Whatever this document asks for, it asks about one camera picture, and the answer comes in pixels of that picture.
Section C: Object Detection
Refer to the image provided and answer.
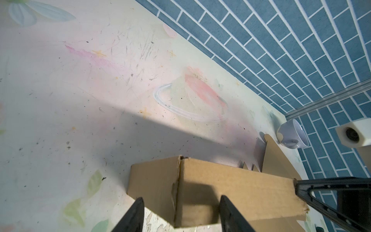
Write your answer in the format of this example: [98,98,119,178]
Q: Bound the cardboard box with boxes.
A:
[127,156,309,232]

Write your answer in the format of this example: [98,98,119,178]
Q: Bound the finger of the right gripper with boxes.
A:
[294,177,371,232]

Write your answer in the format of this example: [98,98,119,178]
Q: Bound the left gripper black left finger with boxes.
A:
[112,197,145,232]

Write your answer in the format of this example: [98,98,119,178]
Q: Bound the lavender ceramic cup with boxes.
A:
[276,119,309,149]

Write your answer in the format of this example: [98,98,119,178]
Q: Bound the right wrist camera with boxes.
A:
[335,117,371,172]

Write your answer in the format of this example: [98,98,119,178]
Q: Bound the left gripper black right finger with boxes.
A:
[219,195,255,232]

